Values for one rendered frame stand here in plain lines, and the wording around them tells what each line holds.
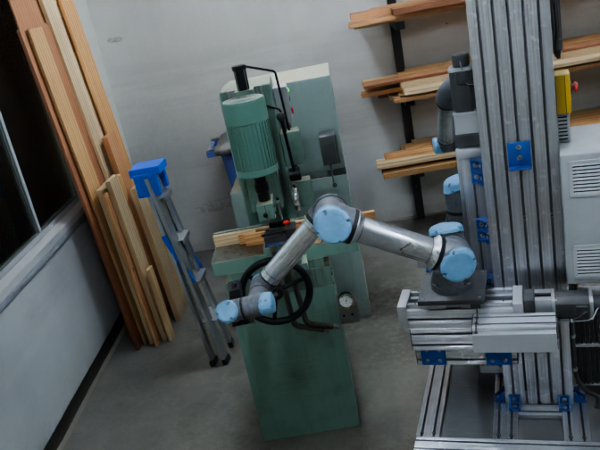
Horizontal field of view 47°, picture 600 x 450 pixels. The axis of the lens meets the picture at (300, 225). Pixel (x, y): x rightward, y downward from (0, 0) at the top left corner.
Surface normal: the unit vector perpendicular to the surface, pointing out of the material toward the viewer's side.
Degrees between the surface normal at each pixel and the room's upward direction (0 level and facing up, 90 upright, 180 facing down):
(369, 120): 90
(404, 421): 0
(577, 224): 90
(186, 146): 90
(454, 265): 94
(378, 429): 0
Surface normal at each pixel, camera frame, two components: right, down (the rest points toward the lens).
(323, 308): 0.02, 0.35
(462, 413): -0.18, -0.92
